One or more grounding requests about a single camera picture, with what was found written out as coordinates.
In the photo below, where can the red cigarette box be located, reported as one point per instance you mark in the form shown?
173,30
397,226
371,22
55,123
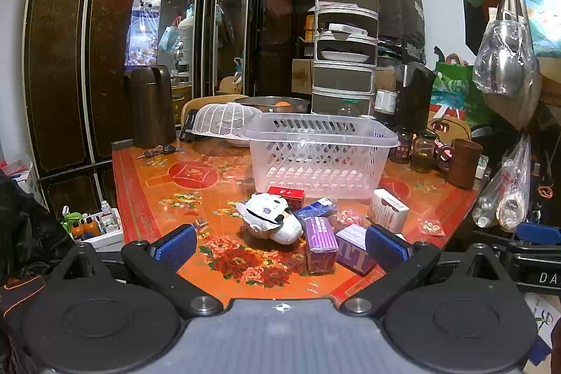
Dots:
285,195

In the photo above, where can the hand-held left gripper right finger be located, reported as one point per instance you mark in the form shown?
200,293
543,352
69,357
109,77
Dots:
385,244

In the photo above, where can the green shopping bag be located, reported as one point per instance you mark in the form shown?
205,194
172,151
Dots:
458,89

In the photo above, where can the dark sauce jar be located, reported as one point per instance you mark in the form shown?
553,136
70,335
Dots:
401,146

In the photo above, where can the glass jar olive contents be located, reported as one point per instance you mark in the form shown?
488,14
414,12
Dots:
424,152

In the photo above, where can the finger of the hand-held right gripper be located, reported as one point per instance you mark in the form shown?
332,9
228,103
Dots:
541,278
538,233

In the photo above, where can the white paper bag green logo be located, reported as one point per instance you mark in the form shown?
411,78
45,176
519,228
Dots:
539,321

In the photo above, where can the clear bag of red candy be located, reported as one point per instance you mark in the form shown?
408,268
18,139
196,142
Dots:
349,219

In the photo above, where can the white box red print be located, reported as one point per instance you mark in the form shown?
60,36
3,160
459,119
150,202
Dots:
388,209

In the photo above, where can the brown thermos jug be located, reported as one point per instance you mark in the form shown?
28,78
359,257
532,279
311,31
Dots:
151,106

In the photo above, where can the small red packet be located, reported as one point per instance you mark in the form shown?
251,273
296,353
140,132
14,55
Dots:
433,226

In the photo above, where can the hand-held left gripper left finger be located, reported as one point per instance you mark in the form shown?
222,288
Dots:
175,246

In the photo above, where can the bunch of keys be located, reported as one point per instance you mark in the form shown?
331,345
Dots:
160,150

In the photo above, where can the plastic bag with bottles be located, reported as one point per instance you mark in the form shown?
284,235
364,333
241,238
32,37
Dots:
504,194

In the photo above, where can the blue packet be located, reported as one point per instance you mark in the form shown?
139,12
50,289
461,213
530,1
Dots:
316,209

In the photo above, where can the dark jar white label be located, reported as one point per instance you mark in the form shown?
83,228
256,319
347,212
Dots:
385,104

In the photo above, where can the black foil bag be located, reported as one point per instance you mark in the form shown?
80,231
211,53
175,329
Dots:
416,93

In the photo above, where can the tall purple box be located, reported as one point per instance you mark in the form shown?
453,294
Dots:
321,244

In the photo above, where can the white mesh food cover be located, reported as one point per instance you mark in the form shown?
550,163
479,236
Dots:
223,120

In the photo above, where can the orange fruit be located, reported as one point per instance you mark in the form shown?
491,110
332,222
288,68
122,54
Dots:
282,105

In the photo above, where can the white plate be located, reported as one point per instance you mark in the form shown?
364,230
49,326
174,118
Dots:
344,57

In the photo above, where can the brown cup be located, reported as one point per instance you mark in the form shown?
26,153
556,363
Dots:
463,163

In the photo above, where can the large black bag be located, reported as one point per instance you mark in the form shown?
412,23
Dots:
401,21

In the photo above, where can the metal bowl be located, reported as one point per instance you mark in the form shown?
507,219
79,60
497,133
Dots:
271,102

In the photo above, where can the clear plastic basket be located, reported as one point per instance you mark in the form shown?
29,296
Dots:
322,150

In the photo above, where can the white bin with bottles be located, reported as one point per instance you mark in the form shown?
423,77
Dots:
94,227

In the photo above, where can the white plush toy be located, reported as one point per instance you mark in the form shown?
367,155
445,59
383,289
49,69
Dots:
274,218

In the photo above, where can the wide purple box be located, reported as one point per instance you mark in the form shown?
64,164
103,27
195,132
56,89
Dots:
354,247

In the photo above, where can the colourful printed tote bag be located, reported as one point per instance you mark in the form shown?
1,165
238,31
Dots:
543,14

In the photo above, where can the cardboard box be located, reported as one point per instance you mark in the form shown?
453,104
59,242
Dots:
301,76

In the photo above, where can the dark wooden wardrobe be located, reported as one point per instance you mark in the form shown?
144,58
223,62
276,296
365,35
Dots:
65,49

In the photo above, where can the hanging clear plastic bag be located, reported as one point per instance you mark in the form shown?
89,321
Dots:
504,58

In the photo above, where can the black cloth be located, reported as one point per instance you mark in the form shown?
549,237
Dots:
26,234

